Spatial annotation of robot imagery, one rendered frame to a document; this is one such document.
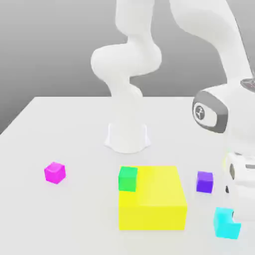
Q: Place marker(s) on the small cyan cube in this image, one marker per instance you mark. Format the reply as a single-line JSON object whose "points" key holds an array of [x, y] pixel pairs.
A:
{"points": [[223, 223]]}

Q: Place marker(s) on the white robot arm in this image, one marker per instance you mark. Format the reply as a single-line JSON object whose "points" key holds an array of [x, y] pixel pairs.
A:
{"points": [[127, 59]]}

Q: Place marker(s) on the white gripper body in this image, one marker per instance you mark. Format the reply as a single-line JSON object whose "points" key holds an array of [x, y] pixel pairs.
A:
{"points": [[246, 203]]}

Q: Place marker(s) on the small purple cube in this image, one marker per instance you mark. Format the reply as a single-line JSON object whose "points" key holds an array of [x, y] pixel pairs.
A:
{"points": [[204, 182]]}

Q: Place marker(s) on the small green cube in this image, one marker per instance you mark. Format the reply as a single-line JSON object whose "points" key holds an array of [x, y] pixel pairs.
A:
{"points": [[127, 180]]}

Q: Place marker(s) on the small magenta cube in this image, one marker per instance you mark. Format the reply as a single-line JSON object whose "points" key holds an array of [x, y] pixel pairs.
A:
{"points": [[54, 173]]}

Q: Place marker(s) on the large yellow box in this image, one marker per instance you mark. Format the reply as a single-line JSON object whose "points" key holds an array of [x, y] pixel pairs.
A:
{"points": [[159, 199]]}

